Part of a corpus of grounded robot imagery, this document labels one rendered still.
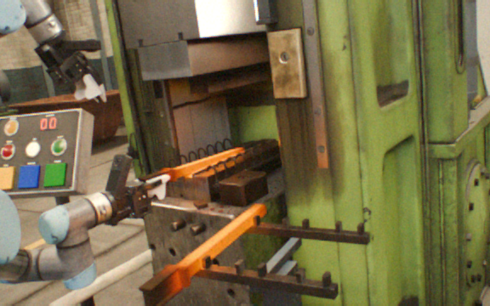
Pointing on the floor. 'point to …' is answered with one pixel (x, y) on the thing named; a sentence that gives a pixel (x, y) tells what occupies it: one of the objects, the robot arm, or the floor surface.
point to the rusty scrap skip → (112, 114)
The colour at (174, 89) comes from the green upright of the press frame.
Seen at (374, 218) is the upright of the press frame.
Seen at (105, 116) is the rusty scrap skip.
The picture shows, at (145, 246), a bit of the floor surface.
